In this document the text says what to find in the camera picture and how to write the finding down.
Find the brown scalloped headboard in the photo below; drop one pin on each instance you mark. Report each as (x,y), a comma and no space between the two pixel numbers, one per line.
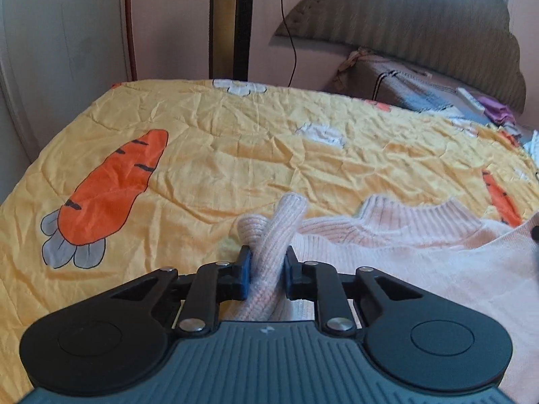
(421,21)

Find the white flower print wardrobe door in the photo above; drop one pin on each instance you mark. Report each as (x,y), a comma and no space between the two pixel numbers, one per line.
(63,50)

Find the purple cloth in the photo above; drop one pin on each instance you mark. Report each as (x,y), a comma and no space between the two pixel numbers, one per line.
(497,111)

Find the pale pink knit sweater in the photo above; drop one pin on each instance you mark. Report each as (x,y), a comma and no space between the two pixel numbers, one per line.
(421,261)

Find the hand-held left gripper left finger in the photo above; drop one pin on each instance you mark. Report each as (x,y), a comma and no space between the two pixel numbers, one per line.
(245,271)

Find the white remote control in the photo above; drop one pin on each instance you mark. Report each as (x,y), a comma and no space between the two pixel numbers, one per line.
(469,97)

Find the yellow carrot print blanket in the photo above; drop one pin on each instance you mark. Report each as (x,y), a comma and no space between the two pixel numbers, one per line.
(210,155)

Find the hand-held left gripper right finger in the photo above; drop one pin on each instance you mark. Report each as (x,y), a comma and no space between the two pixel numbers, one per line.
(290,271)

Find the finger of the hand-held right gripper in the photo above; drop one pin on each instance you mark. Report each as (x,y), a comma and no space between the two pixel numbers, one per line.
(536,232)

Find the white printed cloth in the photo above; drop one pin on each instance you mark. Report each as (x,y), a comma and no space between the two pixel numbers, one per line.
(532,143)

